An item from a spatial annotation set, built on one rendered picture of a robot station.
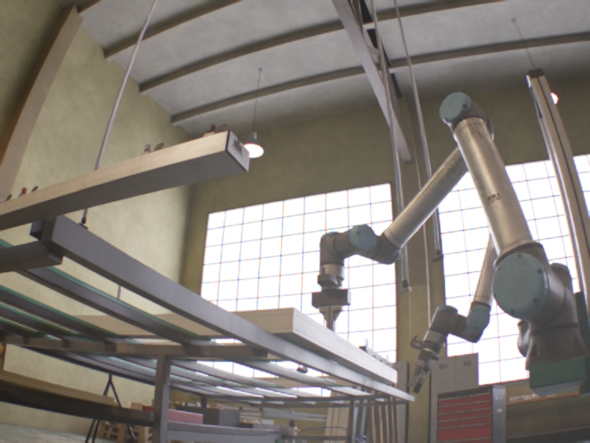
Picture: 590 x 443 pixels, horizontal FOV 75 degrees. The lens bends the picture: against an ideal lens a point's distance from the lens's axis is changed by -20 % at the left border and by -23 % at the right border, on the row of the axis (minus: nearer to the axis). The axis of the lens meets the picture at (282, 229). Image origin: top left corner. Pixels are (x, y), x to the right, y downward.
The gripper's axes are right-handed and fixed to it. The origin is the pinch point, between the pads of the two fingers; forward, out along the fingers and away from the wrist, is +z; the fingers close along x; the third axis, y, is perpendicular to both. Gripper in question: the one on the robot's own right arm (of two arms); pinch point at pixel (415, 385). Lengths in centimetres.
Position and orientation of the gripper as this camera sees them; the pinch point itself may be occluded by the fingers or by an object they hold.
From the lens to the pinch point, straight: 181.3
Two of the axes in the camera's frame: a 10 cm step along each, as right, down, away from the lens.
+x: 4.1, 5.0, 7.6
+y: 8.0, 2.2, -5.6
